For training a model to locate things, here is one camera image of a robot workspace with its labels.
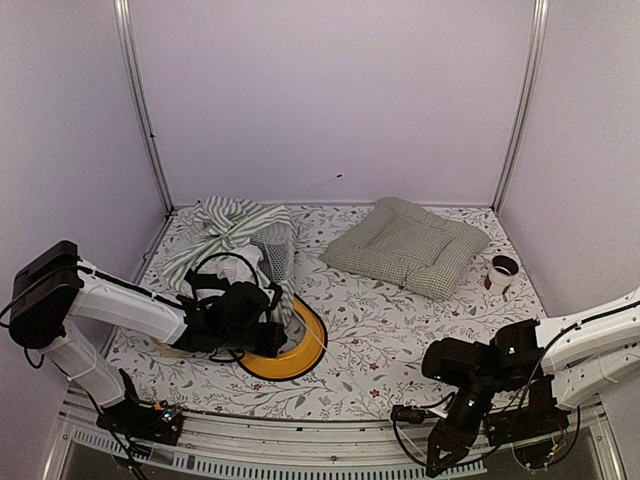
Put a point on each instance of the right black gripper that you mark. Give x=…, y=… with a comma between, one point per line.
x=456, y=450

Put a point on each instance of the green checked cushion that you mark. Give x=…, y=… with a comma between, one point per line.
x=404, y=244

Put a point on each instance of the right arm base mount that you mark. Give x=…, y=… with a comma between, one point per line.
x=539, y=417

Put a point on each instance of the aluminium frame post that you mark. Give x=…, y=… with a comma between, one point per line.
x=124, y=26
x=534, y=53

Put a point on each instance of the white and brown cup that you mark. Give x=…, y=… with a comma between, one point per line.
x=501, y=274

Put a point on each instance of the green striped pet tent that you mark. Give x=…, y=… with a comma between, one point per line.
x=221, y=225

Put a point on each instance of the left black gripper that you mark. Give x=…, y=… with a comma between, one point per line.
x=272, y=345

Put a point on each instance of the right aluminium frame post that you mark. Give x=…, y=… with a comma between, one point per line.
x=534, y=53

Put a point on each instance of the floral patterned table mat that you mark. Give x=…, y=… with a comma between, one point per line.
x=377, y=335

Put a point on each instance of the cream pet bowl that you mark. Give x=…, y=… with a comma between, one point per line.
x=165, y=347

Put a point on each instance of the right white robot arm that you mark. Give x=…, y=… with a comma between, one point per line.
x=529, y=377

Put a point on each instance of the left aluminium frame post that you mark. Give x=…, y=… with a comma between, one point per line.
x=124, y=26

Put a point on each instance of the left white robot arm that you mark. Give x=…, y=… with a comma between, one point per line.
x=58, y=286

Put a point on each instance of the front aluminium rail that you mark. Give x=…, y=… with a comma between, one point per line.
x=232, y=447

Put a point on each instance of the yellow double bowl holder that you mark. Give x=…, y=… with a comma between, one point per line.
x=298, y=361

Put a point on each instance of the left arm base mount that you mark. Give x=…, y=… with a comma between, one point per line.
x=160, y=423

